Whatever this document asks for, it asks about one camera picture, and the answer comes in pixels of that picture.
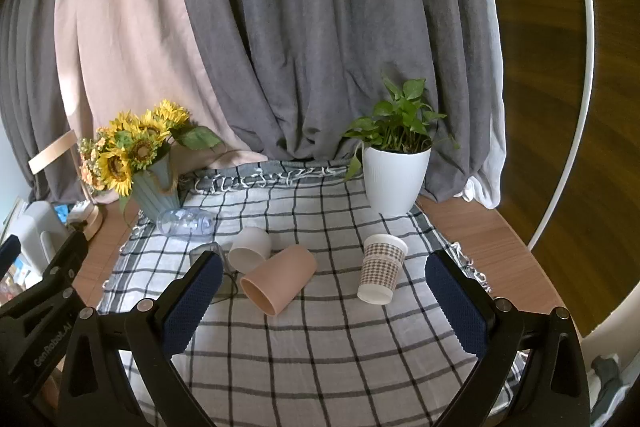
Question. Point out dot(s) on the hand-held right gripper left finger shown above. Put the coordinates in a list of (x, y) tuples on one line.
[(192, 302)]

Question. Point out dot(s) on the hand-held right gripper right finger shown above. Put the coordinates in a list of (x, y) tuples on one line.
[(457, 302)]

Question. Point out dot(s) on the pink curtain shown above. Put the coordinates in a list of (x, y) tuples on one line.
[(140, 32)]

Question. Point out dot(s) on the green potted plant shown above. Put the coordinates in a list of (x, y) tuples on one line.
[(395, 127)]

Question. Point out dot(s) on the pink cup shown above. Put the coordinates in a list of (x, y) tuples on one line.
[(280, 277)]

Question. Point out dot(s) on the clear plastic bottle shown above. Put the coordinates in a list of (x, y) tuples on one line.
[(185, 223)]

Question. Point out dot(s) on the clear glass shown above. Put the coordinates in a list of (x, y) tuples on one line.
[(202, 252)]

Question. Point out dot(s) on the blue-green ribbed vase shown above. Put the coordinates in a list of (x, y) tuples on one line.
[(155, 199)]

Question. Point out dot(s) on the sunflower bouquet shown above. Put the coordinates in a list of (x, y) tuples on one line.
[(142, 147)]

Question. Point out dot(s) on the white ribbed plant pot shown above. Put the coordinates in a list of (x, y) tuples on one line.
[(395, 182)]

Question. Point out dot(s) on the white cup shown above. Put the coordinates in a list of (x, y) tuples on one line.
[(250, 247)]

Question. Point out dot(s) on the white hoop tube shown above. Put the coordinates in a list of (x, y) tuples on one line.
[(592, 42)]

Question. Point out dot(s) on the white sheer curtain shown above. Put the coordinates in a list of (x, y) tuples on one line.
[(492, 132)]

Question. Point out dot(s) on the grey curtain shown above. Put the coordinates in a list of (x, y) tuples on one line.
[(325, 32), (25, 107)]

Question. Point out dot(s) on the small blue packet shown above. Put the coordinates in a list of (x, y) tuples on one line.
[(61, 212)]

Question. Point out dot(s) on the white appliance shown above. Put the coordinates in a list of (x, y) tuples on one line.
[(37, 227)]

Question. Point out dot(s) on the checked tablecloth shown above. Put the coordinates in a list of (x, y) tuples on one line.
[(310, 347)]

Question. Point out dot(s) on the brown patterned paper cup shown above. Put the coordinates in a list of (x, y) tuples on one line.
[(380, 267)]

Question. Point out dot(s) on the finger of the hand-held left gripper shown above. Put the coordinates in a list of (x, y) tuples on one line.
[(62, 259), (9, 254)]

